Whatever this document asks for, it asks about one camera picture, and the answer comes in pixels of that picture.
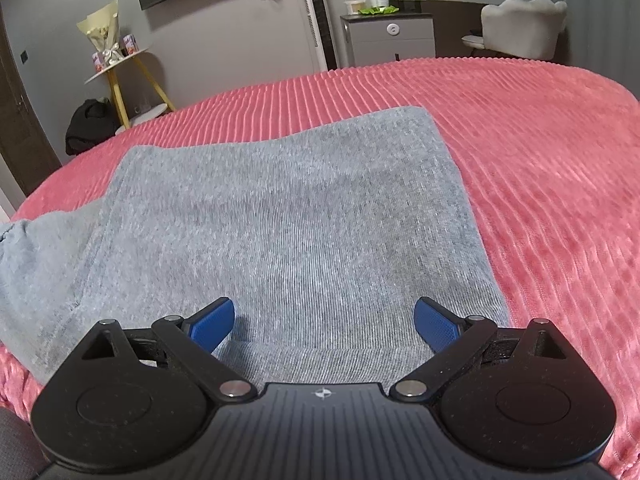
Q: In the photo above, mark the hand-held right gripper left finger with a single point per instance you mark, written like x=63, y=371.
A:
x=215, y=321

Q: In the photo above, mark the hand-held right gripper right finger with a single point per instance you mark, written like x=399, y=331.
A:
x=436, y=324

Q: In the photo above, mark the grey pants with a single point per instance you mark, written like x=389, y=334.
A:
x=280, y=240

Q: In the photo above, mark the pink ribbed blanket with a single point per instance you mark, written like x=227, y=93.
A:
x=540, y=170

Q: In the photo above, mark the black bag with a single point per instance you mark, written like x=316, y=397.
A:
x=90, y=127

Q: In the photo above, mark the yellow side table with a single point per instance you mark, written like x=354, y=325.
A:
x=117, y=92

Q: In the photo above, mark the brown door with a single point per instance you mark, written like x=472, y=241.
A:
x=22, y=125

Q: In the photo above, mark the small pink box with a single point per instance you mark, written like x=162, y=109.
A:
x=131, y=44
x=98, y=62

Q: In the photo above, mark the grey bedside cabinet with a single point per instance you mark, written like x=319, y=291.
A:
x=390, y=42

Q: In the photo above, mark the white shell-back chair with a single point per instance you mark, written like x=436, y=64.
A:
x=522, y=30

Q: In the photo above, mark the cream flower bouquet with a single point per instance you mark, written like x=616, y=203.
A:
x=102, y=30

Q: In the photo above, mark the green leafy item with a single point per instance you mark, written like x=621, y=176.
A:
x=377, y=10

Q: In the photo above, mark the white tower appliance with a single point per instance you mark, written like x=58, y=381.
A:
x=315, y=15

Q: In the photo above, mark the grey curtain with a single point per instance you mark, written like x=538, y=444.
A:
x=595, y=15

